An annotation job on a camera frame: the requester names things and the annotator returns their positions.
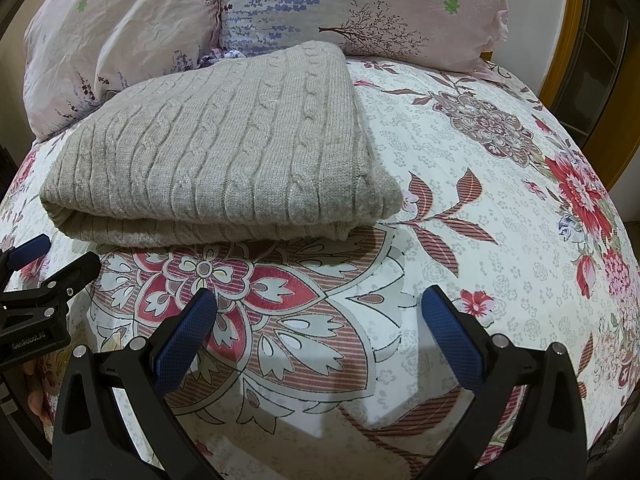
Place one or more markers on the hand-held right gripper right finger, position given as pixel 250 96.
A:
pixel 452 335

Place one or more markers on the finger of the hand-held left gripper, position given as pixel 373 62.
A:
pixel 70 275
pixel 27 250

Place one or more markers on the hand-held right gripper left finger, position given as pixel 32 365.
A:
pixel 182 340

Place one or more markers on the floral bed sheet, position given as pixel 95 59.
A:
pixel 450 240

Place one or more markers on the pink floral pillow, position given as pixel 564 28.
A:
pixel 360 5
pixel 115 35

